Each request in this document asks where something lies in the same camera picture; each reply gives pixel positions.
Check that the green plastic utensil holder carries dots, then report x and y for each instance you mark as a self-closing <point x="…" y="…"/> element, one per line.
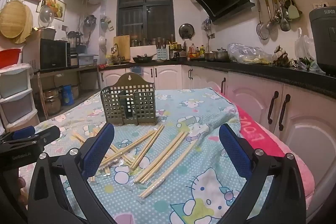
<point x="139" y="106"/>

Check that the blue canister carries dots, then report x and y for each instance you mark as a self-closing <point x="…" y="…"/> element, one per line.
<point x="67" y="95"/>

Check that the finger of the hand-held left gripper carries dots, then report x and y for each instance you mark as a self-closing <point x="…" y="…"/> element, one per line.
<point x="23" y="132"/>
<point x="47" y="134"/>

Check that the hanging dark pot lid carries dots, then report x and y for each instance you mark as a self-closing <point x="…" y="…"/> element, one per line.
<point x="186" y="30"/>

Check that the fruit wall poster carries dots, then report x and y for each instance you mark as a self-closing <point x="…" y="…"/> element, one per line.
<point x="53" y="6"/>

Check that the pink towel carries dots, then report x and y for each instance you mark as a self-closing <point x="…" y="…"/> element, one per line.
<point x="262" y="134"/>

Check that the black wok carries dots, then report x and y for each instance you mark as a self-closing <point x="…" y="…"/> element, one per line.
<point x="143" y="58"/>

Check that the black blender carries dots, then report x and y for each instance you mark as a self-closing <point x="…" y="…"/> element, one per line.
<point x="74" y="40"/>

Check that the small steel pot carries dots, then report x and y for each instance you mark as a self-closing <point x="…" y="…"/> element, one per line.
<point x="209" y="56"/>

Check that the black microwave oven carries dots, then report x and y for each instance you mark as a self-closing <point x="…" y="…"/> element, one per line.
<point x="53" y="54"/>

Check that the steel pot with lid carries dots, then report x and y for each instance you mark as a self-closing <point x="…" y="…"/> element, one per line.
<point x="221" y="55"/>

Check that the row of hanging utensils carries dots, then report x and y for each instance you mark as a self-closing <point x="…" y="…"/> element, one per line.
<point x="284" y="11"/>

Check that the wooden cutting board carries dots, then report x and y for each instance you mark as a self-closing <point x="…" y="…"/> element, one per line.
<point x="122" y="47"/>

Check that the blue white knife holder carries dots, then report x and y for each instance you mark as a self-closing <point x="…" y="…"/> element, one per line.
<point x="162" y="54"/>

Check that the wall power socket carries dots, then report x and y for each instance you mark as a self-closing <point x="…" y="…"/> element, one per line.
<point x="320" y="5"/>

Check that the dark kitchen window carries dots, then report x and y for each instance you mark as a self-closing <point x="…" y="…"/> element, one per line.
<point x="145" y="11"/>

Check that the pile of wooden chopsticks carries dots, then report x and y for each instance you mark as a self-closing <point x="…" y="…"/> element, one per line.
<point x="160" y="157"/>

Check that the red plastic basin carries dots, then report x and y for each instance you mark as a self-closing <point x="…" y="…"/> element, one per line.
<point x="9" y="57"/>

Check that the brown mushroom cluster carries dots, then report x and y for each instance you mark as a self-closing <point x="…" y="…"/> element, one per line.
<point x="282" y="57"/>

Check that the row of condiment bottles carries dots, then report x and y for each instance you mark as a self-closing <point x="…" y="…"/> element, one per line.
<point x="189" y="52"/>

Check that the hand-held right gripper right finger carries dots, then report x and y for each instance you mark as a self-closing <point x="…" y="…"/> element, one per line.
<point x="233" y="150"/>

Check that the white plastic drawer unit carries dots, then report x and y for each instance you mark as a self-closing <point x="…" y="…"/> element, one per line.
<point x="14" y="92"/>

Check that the wooden side shelf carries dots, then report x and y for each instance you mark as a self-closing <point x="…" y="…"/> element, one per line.
<point x="78" y="69"/>

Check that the hanging glass lid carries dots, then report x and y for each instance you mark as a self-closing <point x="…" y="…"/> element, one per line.
<point x="46" y="16"/>

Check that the printed cartoon blanket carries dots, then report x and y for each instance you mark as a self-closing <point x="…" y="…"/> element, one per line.
<point x="210" y="150"/>

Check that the white plastic bag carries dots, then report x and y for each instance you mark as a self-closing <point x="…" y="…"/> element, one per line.
<point x="304" y="48"/>

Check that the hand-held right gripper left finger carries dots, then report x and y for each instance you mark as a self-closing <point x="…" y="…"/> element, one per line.
<point x="98" y="150"/>

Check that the grey storage box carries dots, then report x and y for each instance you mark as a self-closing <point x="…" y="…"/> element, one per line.
<point x="88" y="59"/>

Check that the round bamboo trays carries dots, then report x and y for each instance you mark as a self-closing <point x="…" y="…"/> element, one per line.
<point x="14" y="20"/>

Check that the person's left hand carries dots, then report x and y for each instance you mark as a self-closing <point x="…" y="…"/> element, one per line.
<point x="21" y="184"/>

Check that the hanging metal colander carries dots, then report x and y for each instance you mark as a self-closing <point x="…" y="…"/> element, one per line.
<point x="89" y="20"/>

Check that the clear plastic bag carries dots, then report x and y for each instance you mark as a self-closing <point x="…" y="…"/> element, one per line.
<point x="249" y="53"/>

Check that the grey kitchen appliance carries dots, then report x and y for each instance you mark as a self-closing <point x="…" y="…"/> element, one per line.
<point x="324" y="37"/>

